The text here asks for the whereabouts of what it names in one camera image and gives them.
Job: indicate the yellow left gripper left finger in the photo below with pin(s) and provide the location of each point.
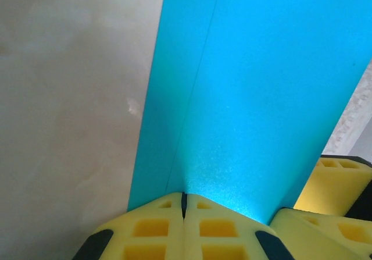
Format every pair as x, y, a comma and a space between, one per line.
145, 231

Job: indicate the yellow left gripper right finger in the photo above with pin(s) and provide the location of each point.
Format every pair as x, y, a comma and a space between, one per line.
226, 234

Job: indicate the blue paper sheet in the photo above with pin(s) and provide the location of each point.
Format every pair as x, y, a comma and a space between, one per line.
247, 97

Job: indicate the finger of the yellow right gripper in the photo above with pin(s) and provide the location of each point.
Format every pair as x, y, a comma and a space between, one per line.
319, 236
328, 190

